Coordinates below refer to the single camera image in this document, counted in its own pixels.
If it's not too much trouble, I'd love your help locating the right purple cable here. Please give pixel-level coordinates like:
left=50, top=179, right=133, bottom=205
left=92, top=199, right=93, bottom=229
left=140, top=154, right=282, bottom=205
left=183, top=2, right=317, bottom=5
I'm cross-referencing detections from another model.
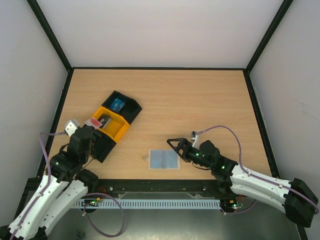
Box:
left=197, top=125, right=320, bottom=215

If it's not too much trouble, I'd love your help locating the black bin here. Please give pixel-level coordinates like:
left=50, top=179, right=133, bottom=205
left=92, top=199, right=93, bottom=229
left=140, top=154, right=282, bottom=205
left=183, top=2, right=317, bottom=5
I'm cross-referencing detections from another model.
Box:
left=91, top=134, right=116, bottom=163
left=101, top=90, right=142, bottom=125

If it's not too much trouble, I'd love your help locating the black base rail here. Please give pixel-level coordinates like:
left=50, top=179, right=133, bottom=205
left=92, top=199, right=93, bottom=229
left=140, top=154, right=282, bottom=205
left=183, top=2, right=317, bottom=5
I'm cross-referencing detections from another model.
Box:
left=97, top=179, right=238, bottom=199

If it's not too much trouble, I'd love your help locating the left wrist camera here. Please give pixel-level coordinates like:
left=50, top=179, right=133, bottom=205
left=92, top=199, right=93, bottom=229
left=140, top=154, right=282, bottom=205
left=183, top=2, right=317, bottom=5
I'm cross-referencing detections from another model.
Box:
left=64, top=119, right=80, bottom=137

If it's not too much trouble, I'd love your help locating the black bin far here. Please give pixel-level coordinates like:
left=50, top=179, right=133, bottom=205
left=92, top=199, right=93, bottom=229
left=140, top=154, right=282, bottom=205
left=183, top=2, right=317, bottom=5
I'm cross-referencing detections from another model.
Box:
left=101, top=90, right=142, bottom=125

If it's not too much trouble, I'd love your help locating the blue card in bin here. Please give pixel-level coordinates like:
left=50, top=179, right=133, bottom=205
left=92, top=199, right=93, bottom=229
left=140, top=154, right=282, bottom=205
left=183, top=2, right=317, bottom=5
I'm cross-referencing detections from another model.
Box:
left=109, top=98, right=125, bottom=113

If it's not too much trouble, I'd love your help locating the translucent plastic card holder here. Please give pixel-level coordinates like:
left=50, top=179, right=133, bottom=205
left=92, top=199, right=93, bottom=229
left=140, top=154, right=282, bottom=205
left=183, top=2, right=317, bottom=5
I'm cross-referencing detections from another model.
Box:
left=147, top=149, right=182, bottom=171

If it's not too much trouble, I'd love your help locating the purple cable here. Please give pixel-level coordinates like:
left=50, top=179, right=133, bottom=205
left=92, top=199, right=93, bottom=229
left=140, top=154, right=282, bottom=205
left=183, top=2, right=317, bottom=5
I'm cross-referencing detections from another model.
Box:
left=197, top=125, right=320, bottom=215
left=9, top=131, right=70, bottom=240

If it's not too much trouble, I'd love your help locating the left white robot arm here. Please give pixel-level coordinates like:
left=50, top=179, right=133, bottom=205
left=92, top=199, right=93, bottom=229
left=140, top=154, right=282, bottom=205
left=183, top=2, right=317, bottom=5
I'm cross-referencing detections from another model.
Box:
left=0, top=126, right=99, bottom=240

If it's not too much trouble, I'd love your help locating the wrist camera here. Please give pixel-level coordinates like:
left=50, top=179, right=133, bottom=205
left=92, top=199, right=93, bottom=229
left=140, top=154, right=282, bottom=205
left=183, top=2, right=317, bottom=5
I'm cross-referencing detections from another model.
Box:
left=64, top=119, right=80, bottom=137
left=190, top=131, right=202, bottom=149

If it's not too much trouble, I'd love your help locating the black enclosure frame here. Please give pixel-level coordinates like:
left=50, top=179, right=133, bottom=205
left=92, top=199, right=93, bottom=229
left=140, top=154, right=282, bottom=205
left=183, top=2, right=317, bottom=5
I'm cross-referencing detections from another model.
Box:
left=27, top=0, right=293, bottom=176

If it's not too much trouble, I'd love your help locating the black bin near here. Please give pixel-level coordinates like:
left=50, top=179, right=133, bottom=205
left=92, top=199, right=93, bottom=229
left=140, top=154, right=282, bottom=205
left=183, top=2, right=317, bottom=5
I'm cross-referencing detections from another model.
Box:
left=91, top=134, right=116, bottom=163

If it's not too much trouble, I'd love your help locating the light blue card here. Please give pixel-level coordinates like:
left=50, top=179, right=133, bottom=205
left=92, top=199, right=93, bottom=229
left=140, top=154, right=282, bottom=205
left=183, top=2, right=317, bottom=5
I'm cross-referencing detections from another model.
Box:
left=150, top=150, right=180, bottom=169

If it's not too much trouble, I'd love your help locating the white slotted cable duct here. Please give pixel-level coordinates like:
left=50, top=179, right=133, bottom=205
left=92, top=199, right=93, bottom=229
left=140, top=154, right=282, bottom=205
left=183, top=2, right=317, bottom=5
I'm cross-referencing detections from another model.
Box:
left=70, top=199, right=221, bottom=210

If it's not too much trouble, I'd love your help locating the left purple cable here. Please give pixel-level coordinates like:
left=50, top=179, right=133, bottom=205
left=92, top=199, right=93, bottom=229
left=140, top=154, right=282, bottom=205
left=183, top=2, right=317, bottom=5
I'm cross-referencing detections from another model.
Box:
left=9, top=131, right=70, bottom=240

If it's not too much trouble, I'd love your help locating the red striped card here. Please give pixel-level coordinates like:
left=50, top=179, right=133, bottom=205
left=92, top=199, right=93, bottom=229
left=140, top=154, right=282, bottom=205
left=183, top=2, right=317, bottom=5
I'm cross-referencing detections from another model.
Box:
left=84, top=117, right=102, bottom=129

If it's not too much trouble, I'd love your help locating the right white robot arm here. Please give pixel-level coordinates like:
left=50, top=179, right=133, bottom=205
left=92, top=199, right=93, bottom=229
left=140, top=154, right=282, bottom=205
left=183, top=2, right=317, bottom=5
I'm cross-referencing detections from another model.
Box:
left=166, top=138, right=319, bottom=228

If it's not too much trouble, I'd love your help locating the black card in bin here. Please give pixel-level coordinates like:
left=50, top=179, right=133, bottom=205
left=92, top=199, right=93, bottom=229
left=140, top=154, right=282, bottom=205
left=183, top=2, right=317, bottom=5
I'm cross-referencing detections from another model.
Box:
left=98, top=113, right=112, bottom=130

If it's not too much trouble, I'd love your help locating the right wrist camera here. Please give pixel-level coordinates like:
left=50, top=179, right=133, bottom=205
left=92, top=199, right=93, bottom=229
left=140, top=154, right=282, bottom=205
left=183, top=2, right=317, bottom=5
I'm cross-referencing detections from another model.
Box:
left=190, top=131, right=202, bottom=149

